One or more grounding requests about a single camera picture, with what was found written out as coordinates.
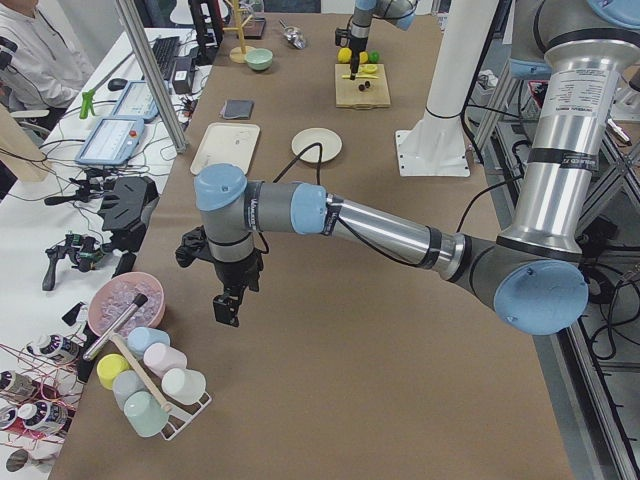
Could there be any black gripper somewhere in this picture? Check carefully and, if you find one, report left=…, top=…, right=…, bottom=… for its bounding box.
left=175, top=226, right=264, bottom=327
left=334, top=27, right=370, bottom=80

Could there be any dark red cherry pair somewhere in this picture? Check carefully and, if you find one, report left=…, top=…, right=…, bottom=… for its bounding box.
left=358, top=80, right=371, bottom=92

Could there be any white round plate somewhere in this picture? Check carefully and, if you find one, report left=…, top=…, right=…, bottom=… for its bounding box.
left=291, top=127, right=343, bottom=164

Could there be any cream rectangular tray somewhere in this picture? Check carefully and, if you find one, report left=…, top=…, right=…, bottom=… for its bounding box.
left=190, top=122, right=260, bottom=175

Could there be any whole lemon outer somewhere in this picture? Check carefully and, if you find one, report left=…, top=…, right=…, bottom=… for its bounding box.
left=337, top=47, right=352, bottom=64

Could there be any wooden cutting board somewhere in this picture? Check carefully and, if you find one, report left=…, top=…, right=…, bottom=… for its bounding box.
left=334, top=64, right=391, bottom=109

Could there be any metal scoop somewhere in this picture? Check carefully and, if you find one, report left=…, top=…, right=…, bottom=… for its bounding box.
left=279, top=19, right=307, bottom=50

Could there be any pink cup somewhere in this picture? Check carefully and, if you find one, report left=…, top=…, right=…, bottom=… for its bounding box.
left=143, top=342, right=187, bottom=377

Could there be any metal pestle in bowl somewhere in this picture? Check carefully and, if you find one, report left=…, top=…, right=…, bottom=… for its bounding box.
left=82, top=293, right=148, bottom=361

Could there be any white cup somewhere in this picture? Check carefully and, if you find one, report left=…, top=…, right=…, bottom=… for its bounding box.
left=161, top=368, right=206, bottom=405

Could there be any blue cup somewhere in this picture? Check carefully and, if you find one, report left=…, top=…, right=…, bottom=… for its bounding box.
left=126, top=327, right=171, bottom=358

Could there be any mint green bowl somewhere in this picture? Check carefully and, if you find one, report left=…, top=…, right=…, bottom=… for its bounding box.
left=245, top=48, right=274, bottom=72

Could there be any pink bowl with ice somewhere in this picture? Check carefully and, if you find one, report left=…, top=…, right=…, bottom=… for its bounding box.
left=88, top=272, right=166, bottom=337

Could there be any wooden cup stand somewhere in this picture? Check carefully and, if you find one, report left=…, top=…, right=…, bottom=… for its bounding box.
left=223, top=0, right=255, bottom=64

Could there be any white cup rack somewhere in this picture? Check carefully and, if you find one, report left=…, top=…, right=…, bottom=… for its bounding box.
left=137, top=360, right=212, bottom=441

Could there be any grey cup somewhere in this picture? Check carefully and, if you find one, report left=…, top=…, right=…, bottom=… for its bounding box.
left=112, top=370, right=147, bottom=411

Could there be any grey folded cloth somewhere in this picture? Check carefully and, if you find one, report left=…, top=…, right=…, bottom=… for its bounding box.
left=220, top=99, right=254, bottom=120

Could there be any yellow cup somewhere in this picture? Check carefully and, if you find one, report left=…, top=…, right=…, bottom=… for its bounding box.
left=97, top=353, right=131, bottom=390

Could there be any mint green cup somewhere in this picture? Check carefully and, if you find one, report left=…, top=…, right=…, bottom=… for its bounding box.
left=123, top=391, right=169, bottom=438

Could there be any black stand device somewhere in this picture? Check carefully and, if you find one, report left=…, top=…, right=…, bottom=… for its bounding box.
left=98, top=176, right=159, bottom=252

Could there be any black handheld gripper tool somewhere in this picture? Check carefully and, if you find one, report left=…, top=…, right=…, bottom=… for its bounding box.
left=42, top=233, right=113, bottom=291

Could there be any black keyboard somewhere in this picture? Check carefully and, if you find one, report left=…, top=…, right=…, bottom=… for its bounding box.
left=152, top=36, right=180, bottom=81

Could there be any blue teach pendant near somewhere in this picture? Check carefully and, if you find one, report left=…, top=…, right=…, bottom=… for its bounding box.
left=75, top=116, right=145, bottom=167

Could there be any blue teach pendant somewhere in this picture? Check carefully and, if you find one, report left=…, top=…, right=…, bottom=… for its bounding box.
left=111, top=80, right=159, bottom=123
left=75, top=116, right=145, bottom=167

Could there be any blue teach pendant far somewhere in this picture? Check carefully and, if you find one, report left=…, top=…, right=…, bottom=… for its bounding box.
left=111, top=80, right=159, bottom=123

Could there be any black computer mouse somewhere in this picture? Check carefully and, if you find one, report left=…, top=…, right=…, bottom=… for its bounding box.
left=107, top=78, right=128, bottom=92

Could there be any green clamp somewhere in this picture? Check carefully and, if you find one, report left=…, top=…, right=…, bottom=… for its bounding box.
left=79, top=89, right=96, bottom=120

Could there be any seated person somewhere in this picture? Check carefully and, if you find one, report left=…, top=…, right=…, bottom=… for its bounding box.
left=1, top=1, right=94, bottom=129

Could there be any wooden rack handle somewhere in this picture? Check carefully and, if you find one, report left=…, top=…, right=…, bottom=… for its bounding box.
left=110, top=333, right=172, bottom=413

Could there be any white pedestal column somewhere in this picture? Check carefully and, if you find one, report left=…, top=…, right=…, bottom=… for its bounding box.
left=396, top=0, right=499, bottom=177

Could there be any copper wire bottle basket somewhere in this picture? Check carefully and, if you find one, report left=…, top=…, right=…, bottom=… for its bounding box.
left=1, top=334, right=83, bottom=443

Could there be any aluminium frame post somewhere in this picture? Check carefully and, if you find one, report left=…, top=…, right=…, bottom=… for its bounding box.
left=115, top=0, right=187, bottom=154

